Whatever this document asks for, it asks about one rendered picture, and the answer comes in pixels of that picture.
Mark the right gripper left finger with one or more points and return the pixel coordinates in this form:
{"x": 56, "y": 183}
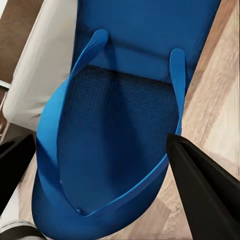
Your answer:
{"x": 15, "y": 157}

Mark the sandal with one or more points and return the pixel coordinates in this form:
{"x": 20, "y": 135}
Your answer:
{"x": 101, "y": 138}

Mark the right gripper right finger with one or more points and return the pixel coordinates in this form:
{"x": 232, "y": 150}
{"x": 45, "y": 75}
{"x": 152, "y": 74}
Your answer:
{"x": 209, "y": 194}

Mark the bed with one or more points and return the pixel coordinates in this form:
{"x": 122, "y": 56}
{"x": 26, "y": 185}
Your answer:
{"x": 36, "y": 51}

